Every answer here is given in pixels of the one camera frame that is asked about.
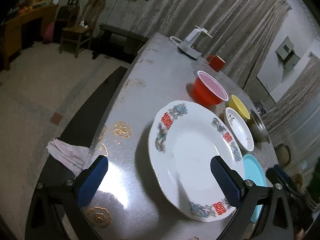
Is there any turquoise plastic plate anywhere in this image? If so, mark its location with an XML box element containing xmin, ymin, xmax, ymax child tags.
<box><xmin>243</xmin><ymin>154</ymin><xmax>267</xmax><ymax>223</ymax></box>

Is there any stainless steel basin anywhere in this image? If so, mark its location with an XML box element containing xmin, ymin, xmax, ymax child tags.
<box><xmin>246</xmin><ymin>109</ymin><xmax>270</xmax><ymax>143</ymax></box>

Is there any small white floral plate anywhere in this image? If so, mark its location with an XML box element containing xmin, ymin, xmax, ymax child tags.
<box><xmin>224</xmin><ymin>107</ymin><xmax>254</xmax><ymax>152</ymax></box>

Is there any large white patterned plate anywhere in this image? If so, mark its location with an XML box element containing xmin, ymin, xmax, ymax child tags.
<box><xmin>148</xmin><ymin>100</ymin><xmax>245</xmax><ymax>222</ymax></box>

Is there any yellow plastic bowl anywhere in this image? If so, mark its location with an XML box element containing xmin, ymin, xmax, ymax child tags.
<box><xmin>228</xmin><ymin>94</ymin><xmax>251</xmax><ymax>120</ymax></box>

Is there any red disposable bowl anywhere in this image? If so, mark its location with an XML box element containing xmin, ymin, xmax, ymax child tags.
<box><xmin>193</xmin><ymin>70</ymin><xmax>229</xmax><ymax>108</ymax></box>

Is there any white cloth rag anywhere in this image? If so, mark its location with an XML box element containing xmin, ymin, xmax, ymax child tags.
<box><xmin>46</xmin><ymin>139</ymin><xmax>89</xmax><ymax>177</ymax></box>

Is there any cushioned chair by curtain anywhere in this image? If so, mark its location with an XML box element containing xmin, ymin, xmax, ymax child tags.
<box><xmin>274</xmin><ymin>144</ymin><xmax>291</xmax><ymax>168</ymax></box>

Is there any red mug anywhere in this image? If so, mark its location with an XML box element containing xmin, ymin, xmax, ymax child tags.
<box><xmin>207</xmin><ymin>55</ymin><xmax>226</xmax><ymax>72</ymax></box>

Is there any dark wooden bench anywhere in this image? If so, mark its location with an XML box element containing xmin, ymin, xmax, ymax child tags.
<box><xmin>92</xmin><ymin>24</ymin><xmax>148</xmax><ymax>63</ymax></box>

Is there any white electric kettle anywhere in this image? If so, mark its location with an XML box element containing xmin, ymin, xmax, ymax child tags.
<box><xmin>169</xmin><ymin>26</ymin><xmax>213</xmax><ymax>60</ymax></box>

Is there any beige curtain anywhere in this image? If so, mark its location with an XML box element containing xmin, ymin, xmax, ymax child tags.
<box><xmin>132</xmin><ymin>0</ymin><xmax>291</xmax><ymax>90</ymax></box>

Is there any wooden chair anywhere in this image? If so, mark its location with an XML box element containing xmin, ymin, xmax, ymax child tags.
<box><xmin>59</xmin><ymin>0</ymin><xmax>106</xmax><ymax>59</ymax></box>

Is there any wooden shelf cabinet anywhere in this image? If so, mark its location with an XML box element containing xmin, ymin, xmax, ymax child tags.
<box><xmin>1</xmin><ymin>0</ymin><xmax>57</xmax><ymax>70</ymax></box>

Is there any grey wall electrical box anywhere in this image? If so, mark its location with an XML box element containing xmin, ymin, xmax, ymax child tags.
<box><xmin>275</xmin><ymin>36</ymin><xmax>300</xmax><ymax>71</ymax></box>

